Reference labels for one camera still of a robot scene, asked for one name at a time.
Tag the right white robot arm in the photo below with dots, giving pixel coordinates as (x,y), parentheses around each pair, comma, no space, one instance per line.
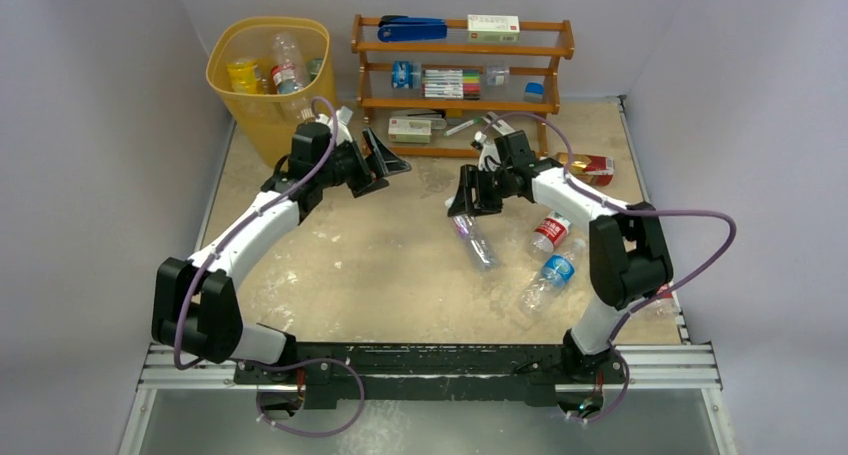
(628,258)

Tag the white staples box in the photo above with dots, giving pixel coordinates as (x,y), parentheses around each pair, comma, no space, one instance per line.
(405,130)

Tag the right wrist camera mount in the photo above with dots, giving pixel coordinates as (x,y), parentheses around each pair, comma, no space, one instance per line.
(488,159)

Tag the clear white-cap bottle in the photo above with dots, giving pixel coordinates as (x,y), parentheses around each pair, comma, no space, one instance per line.
(285,50)

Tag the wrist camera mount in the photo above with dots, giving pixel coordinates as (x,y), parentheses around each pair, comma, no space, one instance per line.
(338,117)
(488,159)

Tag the green label bottle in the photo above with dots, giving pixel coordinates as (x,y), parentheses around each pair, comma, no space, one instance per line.
(314,67)

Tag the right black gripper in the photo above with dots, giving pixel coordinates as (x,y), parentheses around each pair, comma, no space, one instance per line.
(484,190)

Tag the grey stapler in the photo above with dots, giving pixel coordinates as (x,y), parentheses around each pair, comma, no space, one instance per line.
(437,117)

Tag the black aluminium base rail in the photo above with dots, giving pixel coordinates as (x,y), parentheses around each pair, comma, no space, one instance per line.
(532,374)

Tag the purple label clear bottle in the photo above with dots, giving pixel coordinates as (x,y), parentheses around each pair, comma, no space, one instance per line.
(480,251)

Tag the white green box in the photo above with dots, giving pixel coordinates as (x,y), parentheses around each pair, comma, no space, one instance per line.
(493,28)

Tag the red-cap bottle at right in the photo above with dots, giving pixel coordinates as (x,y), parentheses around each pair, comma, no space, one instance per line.
(664,306)

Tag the yellow plastic bin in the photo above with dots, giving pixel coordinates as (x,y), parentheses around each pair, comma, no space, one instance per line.
(260,116)

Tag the blue stapler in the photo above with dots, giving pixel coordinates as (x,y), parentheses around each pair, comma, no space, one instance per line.
(402,28)

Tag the blue label clear bottle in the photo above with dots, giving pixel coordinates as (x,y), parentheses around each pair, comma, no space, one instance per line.
(552,278)

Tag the wooden shelf rack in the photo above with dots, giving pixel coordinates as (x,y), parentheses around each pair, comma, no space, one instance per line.
(364,41)

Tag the clear small jar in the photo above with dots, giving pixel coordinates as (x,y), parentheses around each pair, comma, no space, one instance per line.
(497,74)

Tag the yellow label bottle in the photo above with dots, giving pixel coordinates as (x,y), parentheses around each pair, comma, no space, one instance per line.
(245,76)

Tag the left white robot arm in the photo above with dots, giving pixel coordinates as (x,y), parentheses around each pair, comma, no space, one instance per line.
(196,308)

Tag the blue white eraser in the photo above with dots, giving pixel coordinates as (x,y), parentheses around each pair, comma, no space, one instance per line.
(534,93)

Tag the red label red-cap bottle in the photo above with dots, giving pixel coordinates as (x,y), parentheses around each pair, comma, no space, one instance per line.
(284,78)

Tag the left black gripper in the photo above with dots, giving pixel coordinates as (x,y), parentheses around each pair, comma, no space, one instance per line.
(378,165)

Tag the colour marker pen set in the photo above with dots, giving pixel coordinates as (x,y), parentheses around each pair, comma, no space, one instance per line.
(451,84)

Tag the brown tea red bottle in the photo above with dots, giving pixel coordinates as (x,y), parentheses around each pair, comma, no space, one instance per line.
(593,170)

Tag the green white marker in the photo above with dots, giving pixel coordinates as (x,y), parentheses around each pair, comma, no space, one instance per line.
(462,126)

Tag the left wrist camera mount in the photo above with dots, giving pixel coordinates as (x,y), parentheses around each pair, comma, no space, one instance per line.
(338,117)

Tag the red white label bottle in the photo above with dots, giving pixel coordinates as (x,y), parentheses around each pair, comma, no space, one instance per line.
(550,233)

